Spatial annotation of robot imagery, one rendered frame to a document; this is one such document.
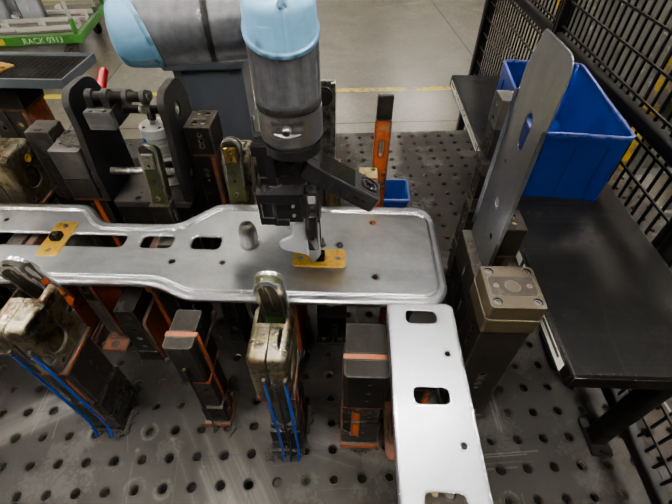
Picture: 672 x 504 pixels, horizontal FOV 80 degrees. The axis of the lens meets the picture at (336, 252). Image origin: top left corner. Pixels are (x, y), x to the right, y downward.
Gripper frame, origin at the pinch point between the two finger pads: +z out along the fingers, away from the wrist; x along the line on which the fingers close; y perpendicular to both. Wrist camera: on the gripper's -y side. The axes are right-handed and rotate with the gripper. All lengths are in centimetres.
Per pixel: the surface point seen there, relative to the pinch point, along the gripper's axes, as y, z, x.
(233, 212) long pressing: 17.0, 3.5, -13.1
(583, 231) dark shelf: -44.3, 1.7, -6.6
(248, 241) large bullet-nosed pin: 12.1, 1.6, -3.5
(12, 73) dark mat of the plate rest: 63, -13, -36
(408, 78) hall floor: -55, 106, -312
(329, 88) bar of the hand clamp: -1.5, -17.7, -18.5
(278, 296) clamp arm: 4.0, -4.9, 12.9
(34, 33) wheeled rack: 273, 72, -329
